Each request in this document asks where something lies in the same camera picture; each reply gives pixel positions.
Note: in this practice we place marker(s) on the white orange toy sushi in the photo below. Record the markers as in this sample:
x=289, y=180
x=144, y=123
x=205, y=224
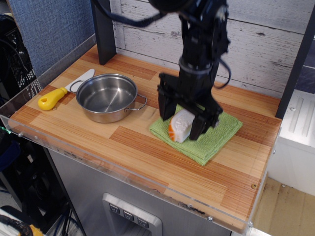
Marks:
x=180, y=125

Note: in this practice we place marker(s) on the white ribbed side cabinet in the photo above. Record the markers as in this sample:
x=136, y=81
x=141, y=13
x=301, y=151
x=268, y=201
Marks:
x=292, y=161

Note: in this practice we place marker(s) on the green folded cloth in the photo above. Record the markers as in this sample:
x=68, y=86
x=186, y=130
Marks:
x=207, y=145

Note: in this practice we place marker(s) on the steel pan with handles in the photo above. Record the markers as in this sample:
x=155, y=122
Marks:
x=108, y=98

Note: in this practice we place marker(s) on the yellow handled toy knife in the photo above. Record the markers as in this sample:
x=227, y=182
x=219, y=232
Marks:
x=49, y=100

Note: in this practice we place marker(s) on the steel cabinet with dispenser panel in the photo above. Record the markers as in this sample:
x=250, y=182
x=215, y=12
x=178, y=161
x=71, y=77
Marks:
x=107, y=206

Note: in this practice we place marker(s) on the black plastic crate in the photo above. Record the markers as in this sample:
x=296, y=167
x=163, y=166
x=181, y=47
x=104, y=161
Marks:
x=16, y=71

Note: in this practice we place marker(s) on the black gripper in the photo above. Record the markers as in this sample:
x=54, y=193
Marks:
x=192, y=89

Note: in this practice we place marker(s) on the black left vertical post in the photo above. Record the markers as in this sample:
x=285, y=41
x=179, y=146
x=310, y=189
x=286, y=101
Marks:
x=104, y=31

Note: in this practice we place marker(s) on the clear acrylic table guard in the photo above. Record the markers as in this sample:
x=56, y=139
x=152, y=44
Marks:
x=225, y=189

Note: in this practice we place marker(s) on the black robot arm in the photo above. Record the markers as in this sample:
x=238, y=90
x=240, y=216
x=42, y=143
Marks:
x=204, y=35

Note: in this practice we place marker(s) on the black right vertical post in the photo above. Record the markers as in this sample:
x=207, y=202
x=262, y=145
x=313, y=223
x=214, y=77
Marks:
x=297, y=66

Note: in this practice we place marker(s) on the black vertical post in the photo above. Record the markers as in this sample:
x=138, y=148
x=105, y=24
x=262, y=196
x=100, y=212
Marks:
x=104, y=31
x=297, y=66

